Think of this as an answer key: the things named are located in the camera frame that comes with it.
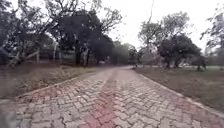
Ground red brick path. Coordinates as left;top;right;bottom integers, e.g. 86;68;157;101
0;65;224;128

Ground group of dark trees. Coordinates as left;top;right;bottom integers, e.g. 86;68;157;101
0;0;141;68

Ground tall thin tree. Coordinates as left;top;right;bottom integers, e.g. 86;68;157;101
137;11;191;68

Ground fence with pale posts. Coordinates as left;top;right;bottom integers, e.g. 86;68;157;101
6;43;91;66

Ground dark tree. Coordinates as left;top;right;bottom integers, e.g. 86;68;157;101
157;33;203;69

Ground small dark bush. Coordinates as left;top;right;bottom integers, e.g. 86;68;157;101
191;55;208;72

